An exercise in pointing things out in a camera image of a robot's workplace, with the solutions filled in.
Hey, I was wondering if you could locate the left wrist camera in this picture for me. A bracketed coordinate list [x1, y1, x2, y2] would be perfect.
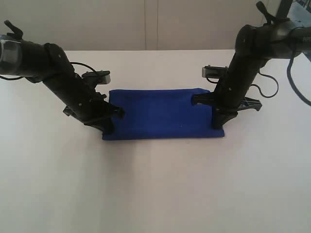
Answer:
[82, 70, 111, 85]

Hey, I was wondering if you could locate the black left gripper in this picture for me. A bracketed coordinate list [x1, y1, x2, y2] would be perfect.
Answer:
[43, 43, 125, 134]

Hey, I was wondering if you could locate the window with dark frame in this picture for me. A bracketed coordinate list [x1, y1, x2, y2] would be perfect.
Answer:
[276, 0, 311, 27]

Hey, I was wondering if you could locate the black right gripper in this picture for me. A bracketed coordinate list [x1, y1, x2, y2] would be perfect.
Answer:
[191, 24, 270, 130]

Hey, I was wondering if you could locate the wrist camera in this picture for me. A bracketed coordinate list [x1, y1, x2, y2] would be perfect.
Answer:
[82, 70, 111, 85]
[202, 66, 228, 80]

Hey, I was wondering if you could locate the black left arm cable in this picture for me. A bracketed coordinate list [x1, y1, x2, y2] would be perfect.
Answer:
[70, 62, 98, 73]

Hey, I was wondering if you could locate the blue towel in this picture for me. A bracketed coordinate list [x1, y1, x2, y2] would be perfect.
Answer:
[102, 88, 225, 141]

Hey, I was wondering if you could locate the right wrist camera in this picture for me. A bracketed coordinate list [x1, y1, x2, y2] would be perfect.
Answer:
[202, 66, 228, 80]

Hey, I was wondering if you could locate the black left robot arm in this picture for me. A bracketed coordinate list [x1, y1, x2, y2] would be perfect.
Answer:
[0, 20, 124, 134]

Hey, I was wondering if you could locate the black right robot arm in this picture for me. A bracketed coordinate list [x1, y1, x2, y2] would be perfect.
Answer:
[191, 18, 311, 129]

